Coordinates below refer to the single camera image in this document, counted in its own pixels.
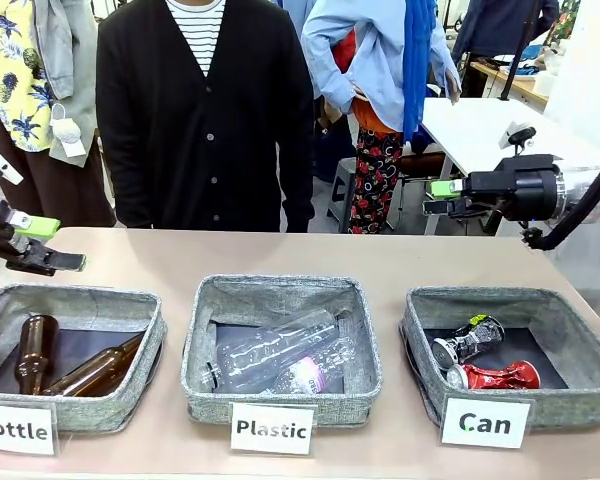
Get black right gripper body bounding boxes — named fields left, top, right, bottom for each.
left=467, top=154, right=559, bottom=221

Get stubby brown glass bottle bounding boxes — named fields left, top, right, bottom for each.
left=13, top=314, right=60, bottom=395

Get long-neck brown glass bottle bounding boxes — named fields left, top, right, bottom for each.
left=42, top=332, right=146, bottom=397

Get crushed black can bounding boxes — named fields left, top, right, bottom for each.
left=432, top=313, right=505, bottom=369

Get crushed red can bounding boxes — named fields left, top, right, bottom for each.
left=447, top=360, right=541, bottom=390

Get small clear plastic bottle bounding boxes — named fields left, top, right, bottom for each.
left=259, top=337, right=357, bottom=396

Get large clear plastic bottle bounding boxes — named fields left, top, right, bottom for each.
left=202, top=308, right=341, bottom=394

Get grey fabric basket, bottle label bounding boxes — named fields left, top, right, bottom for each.
left=0, top=284, right=169, bottom=434

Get grey fabric basket, plastic label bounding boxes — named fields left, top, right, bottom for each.
left=180, top=273, right=384, bottom=429

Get grey fabric basket, can label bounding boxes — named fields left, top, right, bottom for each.
left=398, top=285, right=600, bottom=430

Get white sign reading Can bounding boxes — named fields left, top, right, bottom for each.
left=440, top=396, right=531, bottom=450

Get white table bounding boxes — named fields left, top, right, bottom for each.
left=422, top=97, right=600, bottom=181

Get red floral trousers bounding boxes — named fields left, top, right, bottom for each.
left=348, top=127, right=405, bottom=235

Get metal stool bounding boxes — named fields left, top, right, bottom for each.
left=327, top=158, right=360, bottom=234

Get white hanging mask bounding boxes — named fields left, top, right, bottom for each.
left=49, top=103, right=87, bottom=157

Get wooden desk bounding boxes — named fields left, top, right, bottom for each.
left=469, top=57, right=551, bottom=106

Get blue scarf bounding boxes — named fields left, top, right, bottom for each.
left=402, top=0, right=439, bottom=144

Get yellow floral shirt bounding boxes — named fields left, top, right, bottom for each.
left=0, top=0, right=56, bottom=152

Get mannequin in light blue shirt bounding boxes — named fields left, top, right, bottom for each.
left=302, top=0, right=464, bottom=134

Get person in navy jacket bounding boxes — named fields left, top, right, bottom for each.
left=452, top=0, right=559, bottom=66

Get white sign reading Bottle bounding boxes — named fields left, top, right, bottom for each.
left=0, top=401, right=59, bottom=456

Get grey jacket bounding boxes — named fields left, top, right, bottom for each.
left=32, top=0, right=101, bottom=167

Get person in black cardigan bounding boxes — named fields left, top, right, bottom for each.
left=95, top=0, right=315, bottom=234

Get white sign reading Plastic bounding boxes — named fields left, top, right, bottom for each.
left=229, top=401, right=316, bottom=456

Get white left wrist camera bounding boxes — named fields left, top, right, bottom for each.
left=0, top=138, right=25, bottom=187

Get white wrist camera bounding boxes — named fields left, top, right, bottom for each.
left=498, top=119, right=538, bottom=151
left=0, top=138, right=25, bottom=187

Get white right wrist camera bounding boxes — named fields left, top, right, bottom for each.
left=498, top=119, right=538, bottom=151

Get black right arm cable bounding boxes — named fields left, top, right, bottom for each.
left=521, top=144, right=600, bottom=251

